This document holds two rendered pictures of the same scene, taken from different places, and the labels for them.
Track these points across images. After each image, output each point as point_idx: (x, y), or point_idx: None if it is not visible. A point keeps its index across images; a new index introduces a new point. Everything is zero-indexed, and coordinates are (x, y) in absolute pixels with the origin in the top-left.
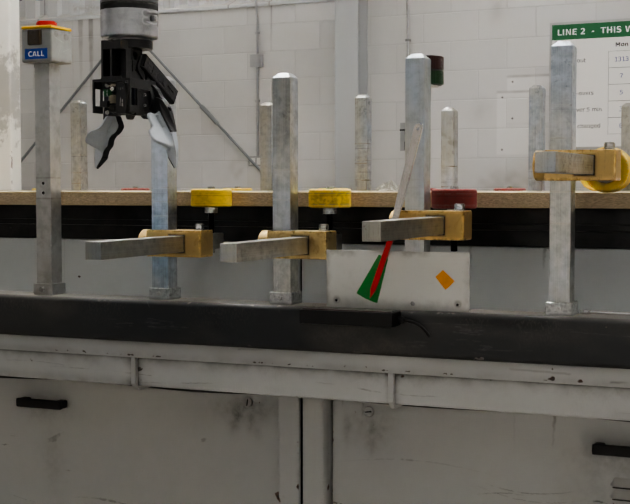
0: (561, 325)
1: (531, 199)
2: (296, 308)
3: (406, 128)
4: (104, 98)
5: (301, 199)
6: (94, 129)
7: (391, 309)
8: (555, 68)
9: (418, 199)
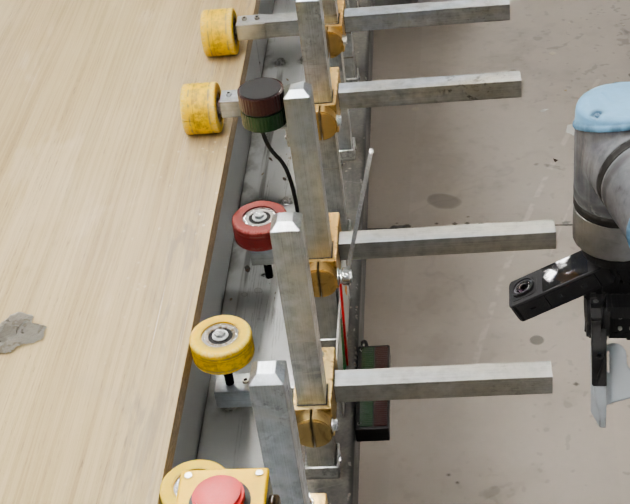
0: None
1: (223, 180)
2: (353, 445)
3: (320, 173)
4: None
5: (183, 389)
6: None
7: (350, 356)
8: (322, 20)
9: (330, 235)
